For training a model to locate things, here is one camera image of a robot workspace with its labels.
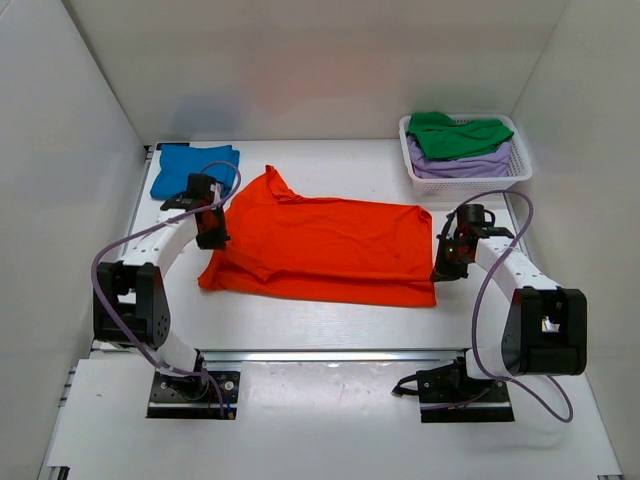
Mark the aluminium table rail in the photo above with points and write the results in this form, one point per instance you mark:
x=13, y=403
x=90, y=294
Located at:
x=389, y=334

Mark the orange t shirt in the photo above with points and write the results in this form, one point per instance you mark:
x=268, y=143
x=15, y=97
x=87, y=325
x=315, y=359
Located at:
x=327, y=249

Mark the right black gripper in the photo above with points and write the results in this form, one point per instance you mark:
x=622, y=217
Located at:
x=442, y=271

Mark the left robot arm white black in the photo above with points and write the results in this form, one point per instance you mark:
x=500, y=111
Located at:
x=131, y=308

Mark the folded blue t shirt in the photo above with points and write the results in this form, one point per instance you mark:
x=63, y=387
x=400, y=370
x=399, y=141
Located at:
x=178, y=161

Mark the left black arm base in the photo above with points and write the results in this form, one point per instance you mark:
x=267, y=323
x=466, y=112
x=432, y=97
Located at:
x=188, y=397

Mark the lavender t shirt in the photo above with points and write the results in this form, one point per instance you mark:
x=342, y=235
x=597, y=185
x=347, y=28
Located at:
x=491, y=165

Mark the white plastic basket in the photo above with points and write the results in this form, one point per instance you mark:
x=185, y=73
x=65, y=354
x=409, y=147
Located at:
x=519, y=167

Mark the green t shirt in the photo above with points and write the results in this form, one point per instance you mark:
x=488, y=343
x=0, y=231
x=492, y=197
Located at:
x=441, y=138

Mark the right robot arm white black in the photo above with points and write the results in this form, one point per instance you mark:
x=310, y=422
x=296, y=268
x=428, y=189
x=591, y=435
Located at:
x=545, y=331

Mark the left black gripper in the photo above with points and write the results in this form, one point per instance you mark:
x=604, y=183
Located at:
x=218, y=240

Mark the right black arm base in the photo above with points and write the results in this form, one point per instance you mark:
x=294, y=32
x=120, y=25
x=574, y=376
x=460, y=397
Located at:
x=447, y=394

